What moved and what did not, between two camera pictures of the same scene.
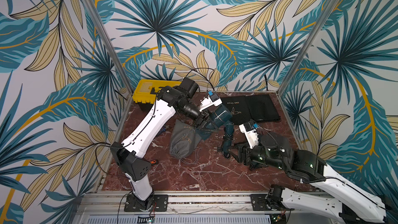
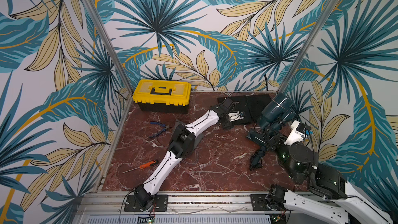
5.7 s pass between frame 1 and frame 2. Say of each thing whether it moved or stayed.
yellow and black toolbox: stayed
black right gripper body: moved
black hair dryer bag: stayed
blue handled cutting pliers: stayed
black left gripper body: moved
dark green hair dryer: moved
